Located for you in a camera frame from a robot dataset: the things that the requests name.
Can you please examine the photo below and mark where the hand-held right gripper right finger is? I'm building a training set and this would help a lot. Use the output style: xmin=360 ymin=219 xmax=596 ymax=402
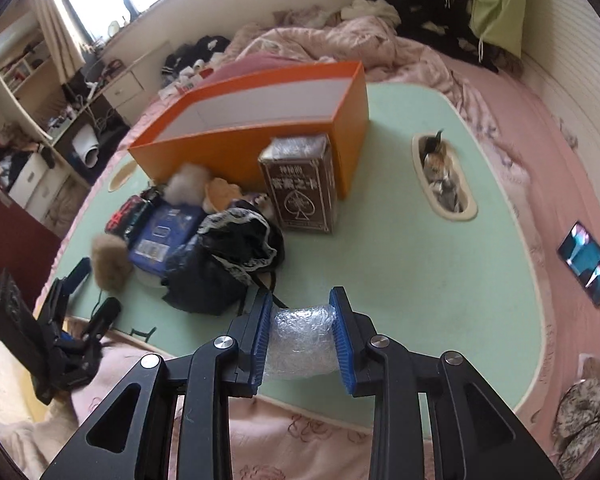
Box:
xmin=329 ymin=286 xmax=563 ymax=480

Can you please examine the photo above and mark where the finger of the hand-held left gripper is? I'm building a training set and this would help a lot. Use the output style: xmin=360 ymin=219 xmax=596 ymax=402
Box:
xmin=50 ymin=257 xmax=93 ymax=313
xmin=80 ymin=297 xmax=122 ymax=343

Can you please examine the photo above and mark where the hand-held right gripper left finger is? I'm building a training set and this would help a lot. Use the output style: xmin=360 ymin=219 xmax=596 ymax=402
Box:
xmin=40 ymin=290 xmax=276 ymax=480

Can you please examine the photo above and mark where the brown fur pom-pom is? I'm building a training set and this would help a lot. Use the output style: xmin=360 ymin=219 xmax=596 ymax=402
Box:
xmin=91 ymin=234 xmax=133 ymax=292

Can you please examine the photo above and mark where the bubble wrap bundle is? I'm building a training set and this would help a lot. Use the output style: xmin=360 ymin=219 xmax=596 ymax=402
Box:
xmin=262 ymin=304 xmax=342 ymax=378

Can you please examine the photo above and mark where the black and red pouch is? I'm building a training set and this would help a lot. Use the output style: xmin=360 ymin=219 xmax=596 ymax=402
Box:
xmin=105 ymin=186 xmax=162 ymax=236

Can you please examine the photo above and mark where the black lace-trimmed cloth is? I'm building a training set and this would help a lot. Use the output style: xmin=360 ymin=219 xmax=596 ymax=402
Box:
xmin=161 ymin=200 xmax=286 ymax=316

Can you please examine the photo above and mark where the blue packet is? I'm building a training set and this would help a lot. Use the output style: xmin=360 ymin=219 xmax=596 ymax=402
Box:
xmin=128 ymin=202 xmax=208 ymax=278

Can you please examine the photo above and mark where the grey fur pom-pom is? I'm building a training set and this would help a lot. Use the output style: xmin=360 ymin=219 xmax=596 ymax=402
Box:
xmin=166 ymin=162 xmax=212 ymax=206

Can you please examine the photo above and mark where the brown playing card box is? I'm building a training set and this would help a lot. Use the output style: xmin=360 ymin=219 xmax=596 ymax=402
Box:
xmin=257 ymin=134 xmax=342 ymax=235

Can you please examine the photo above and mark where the tan plush cookie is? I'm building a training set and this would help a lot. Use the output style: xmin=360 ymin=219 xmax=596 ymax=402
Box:
xmin=203 ymin=177 xmax=243 ymax=211

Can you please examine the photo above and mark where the orange cardboard box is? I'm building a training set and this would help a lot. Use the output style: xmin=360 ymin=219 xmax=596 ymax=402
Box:
xmin=127 ymin=60 xmax=371 ymax=200

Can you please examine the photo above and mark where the green cartoon desktop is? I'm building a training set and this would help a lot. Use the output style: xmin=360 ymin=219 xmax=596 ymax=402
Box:
xmin=47 ymin=82 xmax=556 ymax=428

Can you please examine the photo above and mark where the pink floral quilt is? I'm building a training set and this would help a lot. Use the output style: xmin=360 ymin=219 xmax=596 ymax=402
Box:
xmin=45 ymin=335 xmax=431 ymax=480

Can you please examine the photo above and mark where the white drawer unit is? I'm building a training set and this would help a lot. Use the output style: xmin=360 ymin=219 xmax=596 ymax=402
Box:
xmin=7 ymin=152 xmax=73 ymax=221

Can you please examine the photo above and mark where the white paper roll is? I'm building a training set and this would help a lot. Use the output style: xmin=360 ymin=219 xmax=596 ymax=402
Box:
xmin=72 ymin=125 xmax=101 ymax=168

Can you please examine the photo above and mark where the white drawer cabinet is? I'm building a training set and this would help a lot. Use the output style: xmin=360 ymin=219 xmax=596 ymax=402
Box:
xmin=101 ymin=57 xmax=156 ymax=111

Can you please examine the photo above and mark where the heap of small trinkets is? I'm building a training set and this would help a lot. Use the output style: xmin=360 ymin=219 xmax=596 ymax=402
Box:
xmin=422 ymin=130 xmax=466 ymax=211

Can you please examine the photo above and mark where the white shelf unit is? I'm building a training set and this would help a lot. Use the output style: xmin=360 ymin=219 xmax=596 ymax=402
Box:
xmin=0 ymin=35 xmax=88 ymax=211

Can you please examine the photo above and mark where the black and white clothes pile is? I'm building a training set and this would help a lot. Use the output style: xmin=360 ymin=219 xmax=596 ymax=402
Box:
xmin=161 ymin=35 xmax=231 ymax=78

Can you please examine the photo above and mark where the beige curtain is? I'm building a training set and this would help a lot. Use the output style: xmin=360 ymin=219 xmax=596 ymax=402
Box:
xmin=27 ymin=0 xmax=88 ymax=66

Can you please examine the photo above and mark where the smartphone with lit screen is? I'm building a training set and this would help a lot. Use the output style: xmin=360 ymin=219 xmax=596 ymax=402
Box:
xmin=557 ymin=220 xmax=600 ymax=307

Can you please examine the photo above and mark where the maroon pillow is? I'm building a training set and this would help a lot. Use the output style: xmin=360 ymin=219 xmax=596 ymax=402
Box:
xmin=207 ymin=52 xmax=338 ymax=86

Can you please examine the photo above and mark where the pink crumpled duvet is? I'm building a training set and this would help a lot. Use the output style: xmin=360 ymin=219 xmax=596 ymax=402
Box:
xmin=230 ymin=10 xmax=481 ymax=111

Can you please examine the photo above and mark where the white clothes heap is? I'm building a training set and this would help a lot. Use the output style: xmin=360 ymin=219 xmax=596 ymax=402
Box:
xmin=341 ymin=0 xmax=401 ymax=23

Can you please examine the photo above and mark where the light green hanging garment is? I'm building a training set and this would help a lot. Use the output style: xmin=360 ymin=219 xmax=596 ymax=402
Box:
xmin=449 ymin=0 xmax=527 ymax=58

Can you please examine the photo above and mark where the white louvered wardrobe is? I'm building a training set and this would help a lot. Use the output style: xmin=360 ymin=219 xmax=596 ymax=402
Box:
xmin=522 ymin=0 xmax=600 ymax=126

